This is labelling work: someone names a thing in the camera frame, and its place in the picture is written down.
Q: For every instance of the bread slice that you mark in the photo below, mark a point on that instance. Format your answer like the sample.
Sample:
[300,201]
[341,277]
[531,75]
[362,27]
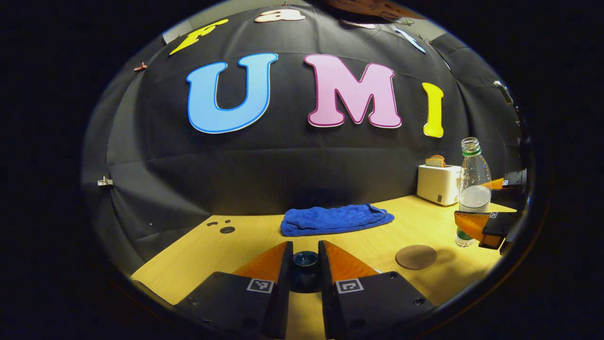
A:
[435,161]

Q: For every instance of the black backdrop cloth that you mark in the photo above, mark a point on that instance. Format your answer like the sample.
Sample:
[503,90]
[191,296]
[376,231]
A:
[283,165]

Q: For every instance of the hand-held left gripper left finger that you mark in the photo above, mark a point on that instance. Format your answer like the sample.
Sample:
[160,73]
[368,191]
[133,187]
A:
[282,297]

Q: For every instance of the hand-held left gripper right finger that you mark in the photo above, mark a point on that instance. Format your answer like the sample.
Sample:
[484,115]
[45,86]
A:
[328,302]

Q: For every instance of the white clip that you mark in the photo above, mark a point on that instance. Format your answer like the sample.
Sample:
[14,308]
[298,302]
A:
[105,181]

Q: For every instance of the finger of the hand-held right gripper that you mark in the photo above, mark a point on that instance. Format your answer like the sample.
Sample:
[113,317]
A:
[500,224]
[514,178]

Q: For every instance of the black camera stand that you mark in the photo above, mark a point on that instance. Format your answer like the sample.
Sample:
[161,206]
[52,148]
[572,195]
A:
[507,97]

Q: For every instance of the pink clip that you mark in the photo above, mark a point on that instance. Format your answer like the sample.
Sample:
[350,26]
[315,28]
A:
[140,67]

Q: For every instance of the clear plastic water bottle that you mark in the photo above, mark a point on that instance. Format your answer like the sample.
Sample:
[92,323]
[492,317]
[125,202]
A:
[473,189]

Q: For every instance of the round brown coaster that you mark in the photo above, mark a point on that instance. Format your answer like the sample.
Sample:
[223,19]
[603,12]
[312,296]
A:
[416,257]

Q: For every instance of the blue towel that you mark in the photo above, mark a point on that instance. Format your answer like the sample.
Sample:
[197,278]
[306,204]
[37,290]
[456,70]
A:
[335,219]

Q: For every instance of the white toaster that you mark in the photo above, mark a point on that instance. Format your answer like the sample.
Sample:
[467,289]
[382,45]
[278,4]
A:
[436,184]

